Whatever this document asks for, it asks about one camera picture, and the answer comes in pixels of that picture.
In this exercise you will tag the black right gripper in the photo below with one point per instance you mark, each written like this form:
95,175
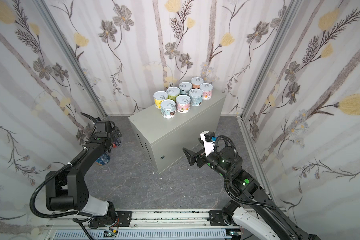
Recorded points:
199,158

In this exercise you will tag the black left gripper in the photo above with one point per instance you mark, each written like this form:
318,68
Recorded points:
114,135

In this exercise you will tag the dark blue tomato can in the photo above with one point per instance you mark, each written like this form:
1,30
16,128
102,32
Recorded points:
116,142

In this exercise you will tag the blue labelled tin can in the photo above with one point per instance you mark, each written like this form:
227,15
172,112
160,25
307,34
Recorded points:
103,159

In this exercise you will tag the pink labelled white-lid can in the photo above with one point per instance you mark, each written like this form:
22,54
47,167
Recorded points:
183,103

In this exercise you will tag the light blue can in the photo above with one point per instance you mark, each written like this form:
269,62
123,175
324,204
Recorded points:
196,96

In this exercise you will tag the yellow labelled can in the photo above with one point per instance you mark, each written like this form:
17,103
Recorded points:
160,96

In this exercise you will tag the green labelled can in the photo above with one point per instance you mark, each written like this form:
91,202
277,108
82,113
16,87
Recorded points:
173,93

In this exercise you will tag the teal labelled white-lid can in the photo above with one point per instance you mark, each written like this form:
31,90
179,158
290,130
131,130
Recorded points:
185,88

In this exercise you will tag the pink fruit labelled can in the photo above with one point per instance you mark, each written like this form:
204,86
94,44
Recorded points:
207,90

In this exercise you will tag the orange labelled can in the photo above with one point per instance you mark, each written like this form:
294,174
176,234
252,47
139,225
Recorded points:
196,82

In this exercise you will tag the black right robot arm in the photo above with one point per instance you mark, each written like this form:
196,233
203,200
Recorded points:
244,189

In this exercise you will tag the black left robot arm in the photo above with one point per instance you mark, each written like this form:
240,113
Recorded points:
68,190

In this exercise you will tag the grey metal cabinet box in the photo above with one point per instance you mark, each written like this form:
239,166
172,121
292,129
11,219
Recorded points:
162,140

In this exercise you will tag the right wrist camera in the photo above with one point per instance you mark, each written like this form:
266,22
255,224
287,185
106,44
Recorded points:
208,138

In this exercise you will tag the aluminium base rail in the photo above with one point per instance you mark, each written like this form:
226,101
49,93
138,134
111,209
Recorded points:
66,229

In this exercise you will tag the white slotted cable duct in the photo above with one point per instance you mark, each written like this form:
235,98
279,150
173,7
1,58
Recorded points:
176,234

